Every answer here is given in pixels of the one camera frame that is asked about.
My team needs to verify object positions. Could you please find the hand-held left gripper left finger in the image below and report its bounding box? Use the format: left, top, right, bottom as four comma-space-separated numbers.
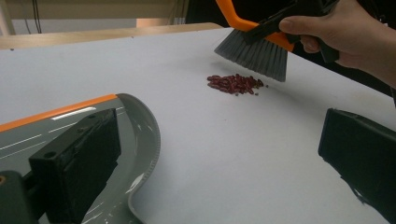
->
28, 107, 122, 224

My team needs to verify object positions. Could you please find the black hanging cable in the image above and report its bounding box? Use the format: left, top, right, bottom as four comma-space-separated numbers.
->
31, 0, 43, 35

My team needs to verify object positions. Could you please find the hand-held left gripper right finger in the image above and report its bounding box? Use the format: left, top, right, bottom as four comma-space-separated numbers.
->
318, 107, 396, 224

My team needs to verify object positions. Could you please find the orange brush with grey bristles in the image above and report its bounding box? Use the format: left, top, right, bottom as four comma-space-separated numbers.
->
213, 0, 296, 83

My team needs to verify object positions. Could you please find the grey dustpan with orange lip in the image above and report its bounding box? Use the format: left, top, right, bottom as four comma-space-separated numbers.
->
0, 92, 163, 224

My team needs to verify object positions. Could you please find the pile of red beans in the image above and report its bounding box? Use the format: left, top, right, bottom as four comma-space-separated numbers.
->
206, 73, 269, 97

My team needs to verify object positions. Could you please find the light wooden furniture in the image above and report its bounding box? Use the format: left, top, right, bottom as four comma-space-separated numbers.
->
0, 0, 189, 35

